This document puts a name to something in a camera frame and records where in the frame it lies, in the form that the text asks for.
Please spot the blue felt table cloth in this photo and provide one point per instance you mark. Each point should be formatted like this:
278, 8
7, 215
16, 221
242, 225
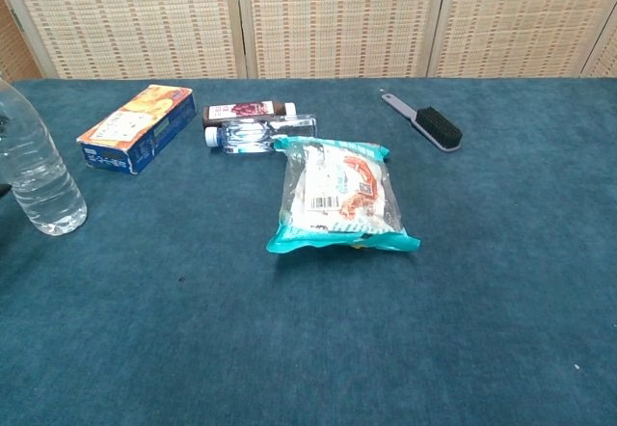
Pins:
385, 325

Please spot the clear blue-label square bottle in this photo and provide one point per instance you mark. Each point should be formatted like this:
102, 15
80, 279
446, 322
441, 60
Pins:
246, 137

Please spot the transparent white-capped water bottle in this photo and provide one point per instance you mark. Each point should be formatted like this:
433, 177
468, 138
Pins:
43, 190

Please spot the teal clear snack bag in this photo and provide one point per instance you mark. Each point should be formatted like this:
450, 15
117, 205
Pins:
332, 190

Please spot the dark juice bottle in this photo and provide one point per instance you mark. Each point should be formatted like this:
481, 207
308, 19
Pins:
241, 110

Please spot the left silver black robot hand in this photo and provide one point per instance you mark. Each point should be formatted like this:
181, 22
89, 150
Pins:
3, 190

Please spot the beige bamboo screen panel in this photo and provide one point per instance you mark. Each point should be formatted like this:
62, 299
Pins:
608, 60
144, 21
337, 21
520, 21

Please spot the orange blue cracker box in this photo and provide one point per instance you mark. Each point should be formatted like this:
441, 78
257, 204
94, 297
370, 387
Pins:
135, 122

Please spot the orange woven screen panel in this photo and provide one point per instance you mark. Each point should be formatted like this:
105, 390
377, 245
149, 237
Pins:
14, 55

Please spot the grey black-bristle brush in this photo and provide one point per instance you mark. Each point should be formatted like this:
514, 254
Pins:
441, 129

